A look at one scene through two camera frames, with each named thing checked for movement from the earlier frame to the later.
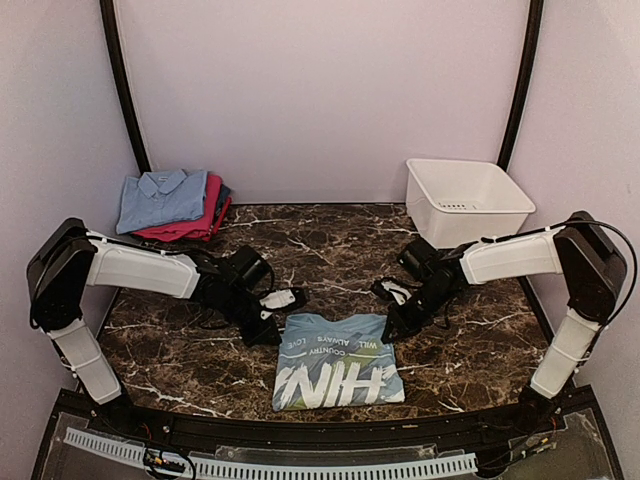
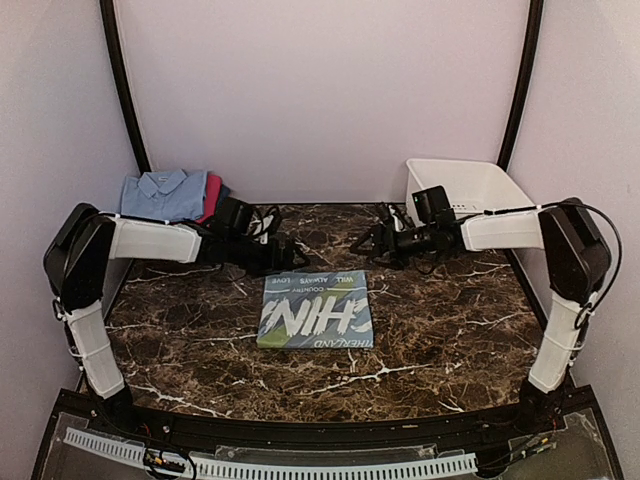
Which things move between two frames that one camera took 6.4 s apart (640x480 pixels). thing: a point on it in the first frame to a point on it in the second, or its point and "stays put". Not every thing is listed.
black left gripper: [261, 335] to [273, 264]
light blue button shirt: [161, 197] stays put
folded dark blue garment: [225, 192] stays put
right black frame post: [535, 17] stays put
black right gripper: [405, 325] to [379, 232]
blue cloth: [324, 361] to [316, 310]
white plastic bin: [451, 202] stays put
